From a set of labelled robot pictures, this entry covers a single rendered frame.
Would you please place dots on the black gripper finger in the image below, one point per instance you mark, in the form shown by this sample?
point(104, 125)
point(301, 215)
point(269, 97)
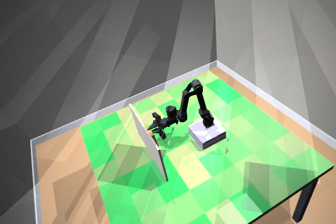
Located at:
point(153, 125)
point(155, 131)

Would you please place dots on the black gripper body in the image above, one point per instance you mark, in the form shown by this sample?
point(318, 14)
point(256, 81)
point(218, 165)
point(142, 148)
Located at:
point(162, 124)

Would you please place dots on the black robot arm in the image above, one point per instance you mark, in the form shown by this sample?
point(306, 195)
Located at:
point(174, 115)

